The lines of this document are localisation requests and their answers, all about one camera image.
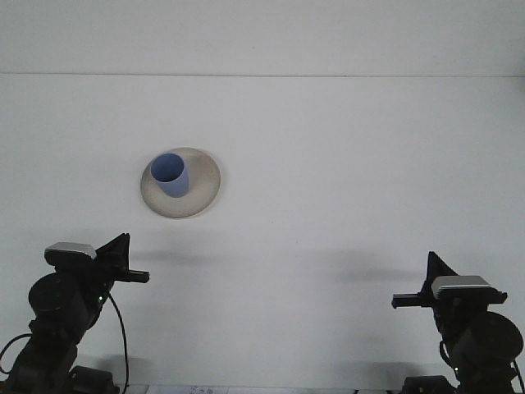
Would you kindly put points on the pale blue cup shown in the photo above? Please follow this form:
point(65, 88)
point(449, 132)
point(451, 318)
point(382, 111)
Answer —
point(172, 180)

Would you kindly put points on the pale round plate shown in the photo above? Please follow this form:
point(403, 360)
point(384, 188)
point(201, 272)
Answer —
point(203, 193)

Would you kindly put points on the white printed paper sheet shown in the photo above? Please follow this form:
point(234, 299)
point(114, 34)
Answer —
point(197, 390)

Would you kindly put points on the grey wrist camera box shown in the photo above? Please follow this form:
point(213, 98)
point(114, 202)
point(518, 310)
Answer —
point(461, 286)
point(69, 249)

